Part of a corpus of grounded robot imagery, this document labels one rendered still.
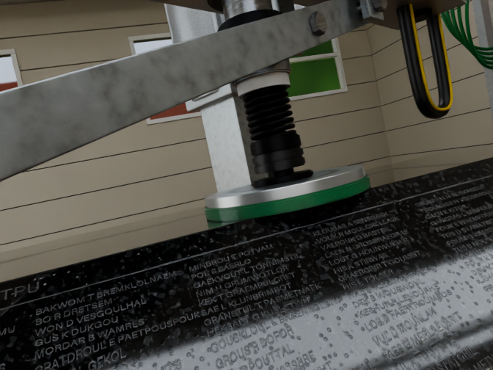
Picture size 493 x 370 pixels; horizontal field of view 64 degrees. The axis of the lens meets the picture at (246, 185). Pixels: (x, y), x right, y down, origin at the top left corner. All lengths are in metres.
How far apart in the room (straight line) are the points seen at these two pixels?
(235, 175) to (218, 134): 0.16
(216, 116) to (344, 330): 1.09
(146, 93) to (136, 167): 6.33
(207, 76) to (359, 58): 7.92
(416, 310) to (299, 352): 0.12
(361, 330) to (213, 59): 0.28
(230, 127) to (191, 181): 5.41
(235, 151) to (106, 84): 1.03
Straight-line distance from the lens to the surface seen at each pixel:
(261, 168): 0.51
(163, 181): 6.67
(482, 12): 3.07
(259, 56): 0.45
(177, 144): 6.73
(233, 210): 0.44
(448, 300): 0.44
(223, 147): 1.38
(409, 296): 0.42
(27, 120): 0.29
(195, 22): 1.37
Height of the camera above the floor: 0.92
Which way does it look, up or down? 3 degrees down
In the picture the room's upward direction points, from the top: 12 degrees counter-clockwise
